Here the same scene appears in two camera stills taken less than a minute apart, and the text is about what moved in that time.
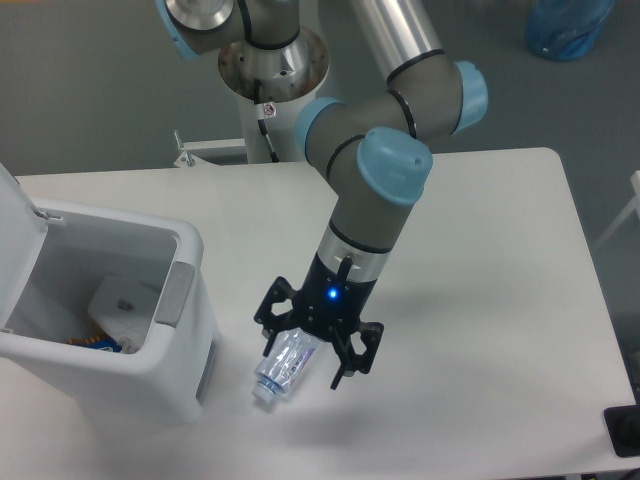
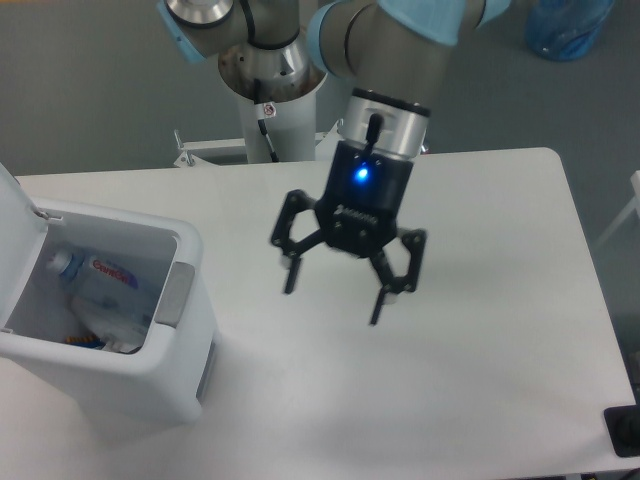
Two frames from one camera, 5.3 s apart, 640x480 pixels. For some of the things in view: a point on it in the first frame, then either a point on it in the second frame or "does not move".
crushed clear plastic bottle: x=287 y=354 to x=94 y=276
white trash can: x=51 y=254 does not move
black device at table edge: x=624 y=426 does not move
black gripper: x=328 y=306 to x=359 y=216
